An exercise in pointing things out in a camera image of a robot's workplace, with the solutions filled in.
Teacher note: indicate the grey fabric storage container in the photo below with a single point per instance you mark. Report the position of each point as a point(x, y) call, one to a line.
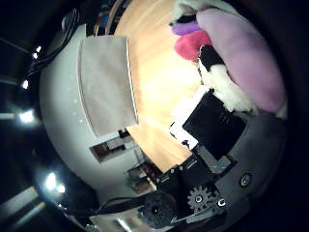
point(104, 83)

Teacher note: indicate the pink white plush unicorn toy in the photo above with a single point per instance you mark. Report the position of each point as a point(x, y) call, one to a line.
point(244, 58)

